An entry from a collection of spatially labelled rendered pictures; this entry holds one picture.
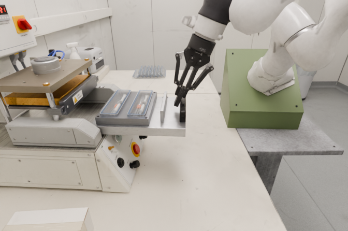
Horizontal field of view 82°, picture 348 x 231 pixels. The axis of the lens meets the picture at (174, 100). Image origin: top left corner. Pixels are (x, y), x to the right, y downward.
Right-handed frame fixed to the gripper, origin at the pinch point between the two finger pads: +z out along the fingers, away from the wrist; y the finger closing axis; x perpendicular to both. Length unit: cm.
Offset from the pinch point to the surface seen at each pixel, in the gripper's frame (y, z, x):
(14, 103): -47, 16, -10
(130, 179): -6.3, 29.7, -12.9
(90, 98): -31.7, 19.7, 11.6
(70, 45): -72, 26, 77
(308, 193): 128, 62, 48
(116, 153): -13.4, 22.6, -10.1
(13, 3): -62, -7, 11
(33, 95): -42.1, 12.1, -8.4
